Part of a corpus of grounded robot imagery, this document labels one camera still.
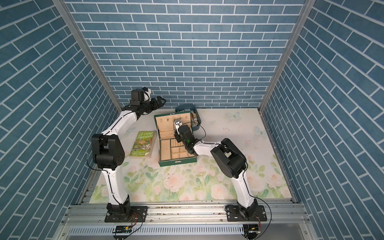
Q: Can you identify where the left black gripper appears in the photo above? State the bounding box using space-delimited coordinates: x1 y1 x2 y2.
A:
139 96 166 113

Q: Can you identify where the green jewelry box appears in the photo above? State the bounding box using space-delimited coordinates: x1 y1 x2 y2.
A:
154 111 197 167

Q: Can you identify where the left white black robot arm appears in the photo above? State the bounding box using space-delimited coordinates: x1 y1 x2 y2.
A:
91 87 167 216

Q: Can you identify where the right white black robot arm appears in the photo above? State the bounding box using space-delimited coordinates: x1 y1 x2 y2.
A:
174 124 258 215

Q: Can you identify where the teal plastic bin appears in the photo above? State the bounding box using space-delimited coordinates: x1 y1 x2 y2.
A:
175 104 202 131

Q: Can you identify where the green paperback book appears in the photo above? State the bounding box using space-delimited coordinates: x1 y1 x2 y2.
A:
129 131 157 158

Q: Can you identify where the floral table mat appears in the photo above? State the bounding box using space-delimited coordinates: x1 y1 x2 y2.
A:
89 108 292 202

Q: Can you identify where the left controller board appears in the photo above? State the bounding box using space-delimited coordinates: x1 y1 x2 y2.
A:
113 226 133 235

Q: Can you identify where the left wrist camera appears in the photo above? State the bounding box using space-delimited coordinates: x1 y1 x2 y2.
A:
142 87 152 102

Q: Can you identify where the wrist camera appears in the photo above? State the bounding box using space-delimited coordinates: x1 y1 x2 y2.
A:
174 119 183 135
142 87 152 102

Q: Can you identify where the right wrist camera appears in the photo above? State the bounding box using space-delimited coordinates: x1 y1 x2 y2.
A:
174 119 183 135

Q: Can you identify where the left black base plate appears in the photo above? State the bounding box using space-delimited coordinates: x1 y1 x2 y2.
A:
104 206 148 223

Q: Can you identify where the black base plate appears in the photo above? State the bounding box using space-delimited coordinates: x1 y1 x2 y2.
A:
225 205 268 222
104 206 148 223

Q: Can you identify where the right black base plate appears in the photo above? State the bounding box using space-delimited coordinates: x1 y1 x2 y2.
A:
225 205 268 222

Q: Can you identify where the aluminium mounting rail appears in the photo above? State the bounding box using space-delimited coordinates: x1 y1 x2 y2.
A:
62 200 310 227

